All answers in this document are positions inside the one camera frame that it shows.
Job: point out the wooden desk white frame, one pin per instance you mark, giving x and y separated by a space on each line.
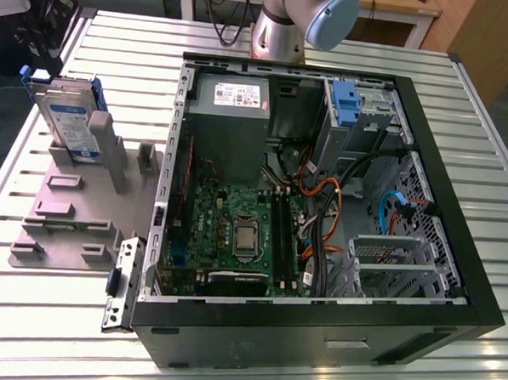
408 11

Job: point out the metal expansion slot bracket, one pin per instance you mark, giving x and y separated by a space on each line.
126 268

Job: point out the metal disk bay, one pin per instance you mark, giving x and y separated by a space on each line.
403 268

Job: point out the brown wooden cabinet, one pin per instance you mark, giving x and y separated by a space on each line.
479 40

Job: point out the black RAM slot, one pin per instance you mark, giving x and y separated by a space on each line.
279 238
290 238

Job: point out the green motherboard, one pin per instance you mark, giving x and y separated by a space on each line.
210 205

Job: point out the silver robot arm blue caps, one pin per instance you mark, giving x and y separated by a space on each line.
279 34

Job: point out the grey power supply unit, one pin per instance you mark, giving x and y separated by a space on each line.
226 146

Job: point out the metal optical drive cage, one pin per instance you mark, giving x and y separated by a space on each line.
359 140

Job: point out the blue plastic drive latch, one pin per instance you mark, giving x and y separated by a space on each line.
346 101

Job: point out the silver CPU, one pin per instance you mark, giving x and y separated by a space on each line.
246 239

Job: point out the black CPU socket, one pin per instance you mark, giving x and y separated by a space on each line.
246 219

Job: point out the grey parts rack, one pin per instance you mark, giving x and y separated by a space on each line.
88 190

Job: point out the black graphics card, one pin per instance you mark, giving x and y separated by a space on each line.
236 282

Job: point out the hard disk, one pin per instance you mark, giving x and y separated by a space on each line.
70 125

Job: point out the black open PC case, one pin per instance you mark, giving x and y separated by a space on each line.
271 340

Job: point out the green RAM stick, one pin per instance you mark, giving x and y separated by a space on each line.
62 227

